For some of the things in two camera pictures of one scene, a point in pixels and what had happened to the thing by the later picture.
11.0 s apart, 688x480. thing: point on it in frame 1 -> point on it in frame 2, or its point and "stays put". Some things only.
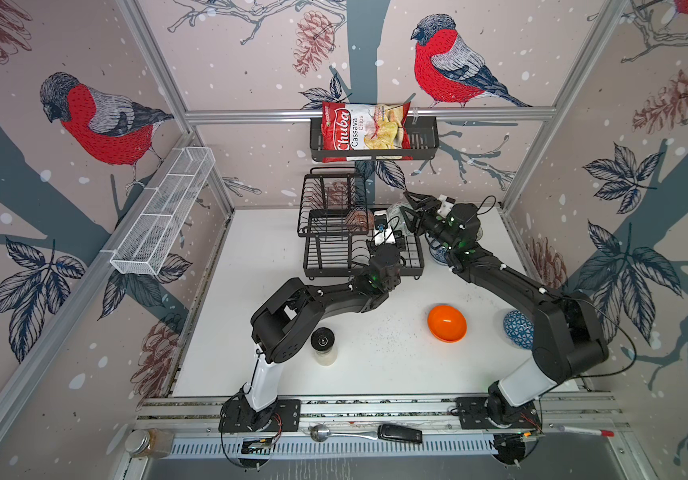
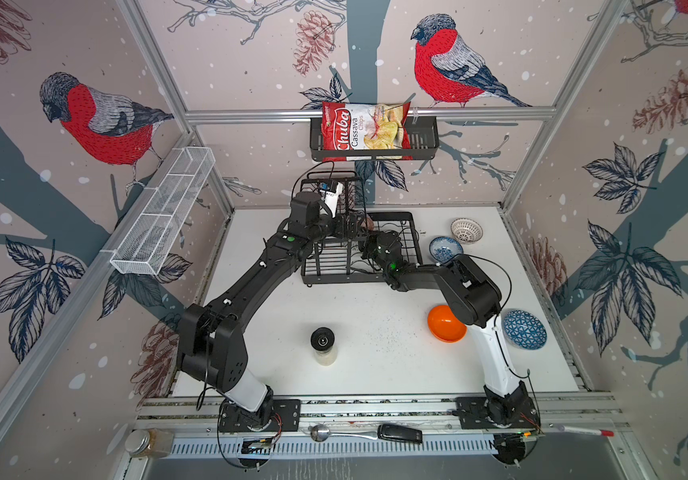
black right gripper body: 432,225 -> 370,246
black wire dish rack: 339,229 stays put
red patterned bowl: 360,221 stays put
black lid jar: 322,340 stays put
